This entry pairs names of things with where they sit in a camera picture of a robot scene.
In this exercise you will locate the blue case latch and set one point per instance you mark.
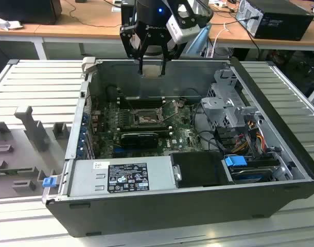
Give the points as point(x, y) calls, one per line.
point(49, 182)

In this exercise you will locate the black box on desk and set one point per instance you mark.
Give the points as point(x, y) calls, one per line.
point(28, 11)

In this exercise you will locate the CPU socket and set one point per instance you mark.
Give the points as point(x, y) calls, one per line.
point(146, 119)

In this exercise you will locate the crumpled white paper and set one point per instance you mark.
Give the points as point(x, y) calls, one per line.
point(7, 24)

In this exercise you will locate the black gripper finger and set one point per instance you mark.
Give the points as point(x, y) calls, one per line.
point(141, 67)
point(163, 68)

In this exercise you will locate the blue disk carrier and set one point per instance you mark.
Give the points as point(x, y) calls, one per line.
point(235, 164)

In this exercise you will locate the grey case latch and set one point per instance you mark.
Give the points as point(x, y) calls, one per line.
point(88, 64)

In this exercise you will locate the black open PC case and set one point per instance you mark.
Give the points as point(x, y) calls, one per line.
point(172, 213)

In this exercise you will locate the black desktop PC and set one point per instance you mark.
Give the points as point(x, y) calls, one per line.
point(283, 23)

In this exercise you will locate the small black tower case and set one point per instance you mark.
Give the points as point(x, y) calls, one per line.
point(127, 13)

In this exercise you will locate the wooden desk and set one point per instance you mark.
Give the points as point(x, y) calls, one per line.
point(95, 28)

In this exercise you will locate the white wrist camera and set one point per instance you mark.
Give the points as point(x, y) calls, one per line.
point(184, 29)

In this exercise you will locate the green RAM stick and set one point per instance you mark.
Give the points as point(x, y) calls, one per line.
point(13, 172)

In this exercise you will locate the silver square CPU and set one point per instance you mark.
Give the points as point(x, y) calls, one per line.
point(152, 71)

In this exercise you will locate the silver metal drive cage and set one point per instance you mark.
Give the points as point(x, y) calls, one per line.
point(218, 105)

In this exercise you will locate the grey plastic parts rack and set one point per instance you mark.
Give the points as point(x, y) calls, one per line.
point(20, 151)

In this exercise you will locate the black graphics card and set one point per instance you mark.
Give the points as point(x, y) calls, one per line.
point(139, 141)

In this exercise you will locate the silver hard disk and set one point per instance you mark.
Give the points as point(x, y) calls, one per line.
point(252, 175)

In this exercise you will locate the grey power supply unit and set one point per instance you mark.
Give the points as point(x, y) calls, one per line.
point(82, 177)

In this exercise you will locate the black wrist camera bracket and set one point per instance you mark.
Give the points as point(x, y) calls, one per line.
point(127, 41)

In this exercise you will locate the black plastic bay cover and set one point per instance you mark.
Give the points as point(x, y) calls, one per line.
point(198, 167)

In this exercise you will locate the green motherboard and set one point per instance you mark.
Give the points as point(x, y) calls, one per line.
point(182, 139)

